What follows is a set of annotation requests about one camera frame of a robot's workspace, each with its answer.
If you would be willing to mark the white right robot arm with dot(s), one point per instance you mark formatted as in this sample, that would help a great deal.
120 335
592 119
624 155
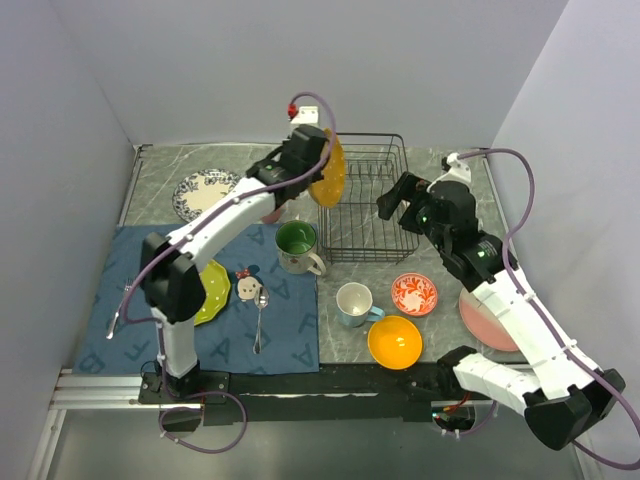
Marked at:
564 393

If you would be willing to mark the silver fork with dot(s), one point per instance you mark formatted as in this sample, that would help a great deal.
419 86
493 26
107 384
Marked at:
113 322

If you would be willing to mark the green-inside floral mug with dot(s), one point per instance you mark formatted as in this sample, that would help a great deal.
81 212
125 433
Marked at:
296 243

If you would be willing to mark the red white patterned dish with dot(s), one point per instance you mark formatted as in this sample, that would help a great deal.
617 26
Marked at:
414 294

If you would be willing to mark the black wire dish rack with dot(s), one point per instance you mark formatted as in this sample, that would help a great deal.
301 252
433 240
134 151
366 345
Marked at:
351 231

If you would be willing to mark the green polka dot plate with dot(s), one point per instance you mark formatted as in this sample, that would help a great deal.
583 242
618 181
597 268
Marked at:
217 286

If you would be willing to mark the orange bowl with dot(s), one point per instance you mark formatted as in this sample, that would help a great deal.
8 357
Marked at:
395 342

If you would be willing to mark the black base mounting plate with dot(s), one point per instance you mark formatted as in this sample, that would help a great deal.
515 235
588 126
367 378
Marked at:
338 391

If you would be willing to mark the blue floral plate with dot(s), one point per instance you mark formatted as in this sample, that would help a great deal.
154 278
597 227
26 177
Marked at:
199 191

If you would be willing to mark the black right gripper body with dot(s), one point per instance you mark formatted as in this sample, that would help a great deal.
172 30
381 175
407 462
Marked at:
417 218

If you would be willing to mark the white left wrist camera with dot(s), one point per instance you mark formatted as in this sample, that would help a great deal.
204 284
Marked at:
303 115

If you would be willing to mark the silver spoon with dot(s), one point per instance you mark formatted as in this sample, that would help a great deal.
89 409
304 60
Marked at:
261 301

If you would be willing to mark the blue letter-print cloth mat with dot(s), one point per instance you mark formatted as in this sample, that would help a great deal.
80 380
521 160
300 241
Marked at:
289 323

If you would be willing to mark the aluminium rail frame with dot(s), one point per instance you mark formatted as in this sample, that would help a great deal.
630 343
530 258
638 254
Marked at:
97 392

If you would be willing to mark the orange polka dot plate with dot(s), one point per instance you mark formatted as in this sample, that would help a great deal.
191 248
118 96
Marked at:
328 191

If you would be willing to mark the pink plastic cup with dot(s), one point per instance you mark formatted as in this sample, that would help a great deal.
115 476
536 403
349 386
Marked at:
272 218

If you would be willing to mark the light blue mug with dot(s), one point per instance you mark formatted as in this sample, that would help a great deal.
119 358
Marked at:
355 303

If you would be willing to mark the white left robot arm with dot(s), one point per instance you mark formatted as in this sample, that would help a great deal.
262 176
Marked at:
171 265

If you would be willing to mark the pink white round plate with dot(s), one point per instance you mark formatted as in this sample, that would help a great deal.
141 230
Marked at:
483 325

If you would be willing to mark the cartoon mouse spoon rest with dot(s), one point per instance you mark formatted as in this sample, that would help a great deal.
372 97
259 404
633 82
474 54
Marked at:
247 282

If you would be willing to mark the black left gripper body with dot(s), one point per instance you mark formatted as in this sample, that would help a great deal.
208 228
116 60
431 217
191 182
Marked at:
311 179

